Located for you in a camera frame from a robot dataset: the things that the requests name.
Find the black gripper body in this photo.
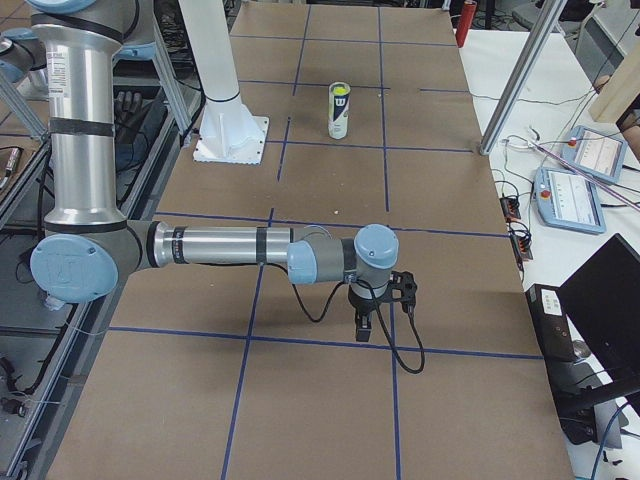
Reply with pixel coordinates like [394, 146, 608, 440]
[348, 281, 391, 315]

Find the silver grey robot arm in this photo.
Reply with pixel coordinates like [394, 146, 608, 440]
[30, 1, 401, 341]

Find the second grey robot arm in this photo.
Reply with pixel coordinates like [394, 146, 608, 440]
[1, 27, 47, 84]

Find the clear tennis ball can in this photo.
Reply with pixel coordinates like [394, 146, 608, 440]
[328, 82, 351, 140]

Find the orange black terminal board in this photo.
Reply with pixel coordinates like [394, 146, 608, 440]
[499, 196, 521, 221]

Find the black computer box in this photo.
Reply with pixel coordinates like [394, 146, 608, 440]
[525, 284, 581, 363]

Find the metal reacher stick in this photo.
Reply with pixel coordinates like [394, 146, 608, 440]
[525, 133, 639, 211]

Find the near blue teach pendant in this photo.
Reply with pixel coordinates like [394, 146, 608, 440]
[534, 167, 606, 235]

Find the blue teach pendant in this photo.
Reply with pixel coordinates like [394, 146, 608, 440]
[562, 125, 628, 184]
[534, 167, 606, 235]

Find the black monitor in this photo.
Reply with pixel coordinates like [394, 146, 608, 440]
[559, 233, 639, 378]

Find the far blue teach pendant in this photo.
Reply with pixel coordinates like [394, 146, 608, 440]
[562, 125, 628, 184]

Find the red cylinder tube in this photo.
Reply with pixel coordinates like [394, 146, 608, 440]
[455, 0, 477, 48]

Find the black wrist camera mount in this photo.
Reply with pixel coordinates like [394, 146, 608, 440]
[388, 271, 418, 315]

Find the white pedestal column base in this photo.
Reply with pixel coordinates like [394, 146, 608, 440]
[179, 0, 269, 165]

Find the aluminium frame post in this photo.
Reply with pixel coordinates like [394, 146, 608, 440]
[479, 0, 566, 156]

